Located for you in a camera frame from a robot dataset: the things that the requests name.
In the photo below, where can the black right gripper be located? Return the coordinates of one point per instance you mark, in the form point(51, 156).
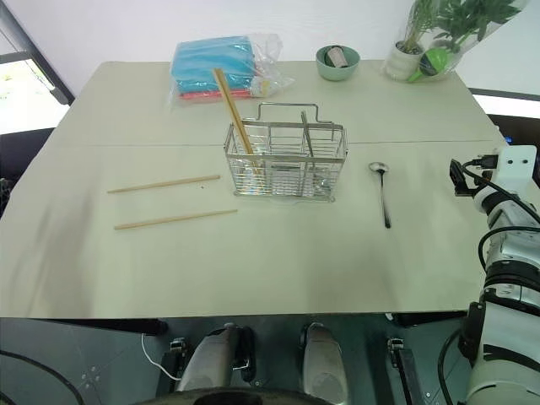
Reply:
point(459, 177)

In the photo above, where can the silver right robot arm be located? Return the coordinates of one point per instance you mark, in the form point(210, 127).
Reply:
point(506, 270)

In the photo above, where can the dark round robot base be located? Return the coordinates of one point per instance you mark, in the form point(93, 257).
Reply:
point(236, 398)

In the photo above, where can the white plant pot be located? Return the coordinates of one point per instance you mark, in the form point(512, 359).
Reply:
point(398, 63)

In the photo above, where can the potted green plant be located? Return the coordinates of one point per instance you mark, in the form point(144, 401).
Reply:
point(472, 46)

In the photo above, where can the green leafy plant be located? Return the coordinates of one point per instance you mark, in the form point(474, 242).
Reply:
point(460, 19)

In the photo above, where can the green bowl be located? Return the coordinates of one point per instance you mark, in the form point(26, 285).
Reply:
point(335, 72)

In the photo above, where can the small grey roll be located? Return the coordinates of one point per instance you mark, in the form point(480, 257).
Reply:
point(337, 57)

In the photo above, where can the silver right robot leg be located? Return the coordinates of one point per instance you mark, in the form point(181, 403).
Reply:
point(322, 363)

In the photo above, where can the silver robot leg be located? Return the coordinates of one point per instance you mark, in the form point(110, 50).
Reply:
point(211, 358)
point(322, 363)

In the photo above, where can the wooden chopstick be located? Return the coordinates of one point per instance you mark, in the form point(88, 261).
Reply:
point(175, 219)
point(164, 184)
point(225, 99)
point(231, 99)

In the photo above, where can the plastic bag of blue cloths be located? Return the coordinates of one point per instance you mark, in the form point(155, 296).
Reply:
point(211, 63)

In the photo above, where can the silver left robot leg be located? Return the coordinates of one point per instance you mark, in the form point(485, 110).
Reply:
point(211, 358)

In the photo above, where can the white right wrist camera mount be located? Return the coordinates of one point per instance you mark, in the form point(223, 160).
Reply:
point(518, 165)

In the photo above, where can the black window frame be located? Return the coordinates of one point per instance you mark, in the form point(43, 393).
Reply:
point(38, 55)

